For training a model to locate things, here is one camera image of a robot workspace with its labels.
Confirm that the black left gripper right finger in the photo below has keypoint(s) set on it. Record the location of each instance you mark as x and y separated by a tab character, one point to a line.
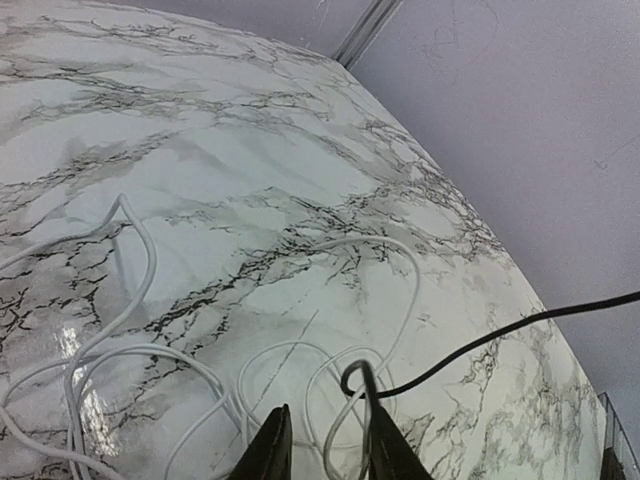
390	456

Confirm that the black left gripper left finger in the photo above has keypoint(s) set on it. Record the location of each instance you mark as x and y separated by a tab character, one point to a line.
269	455

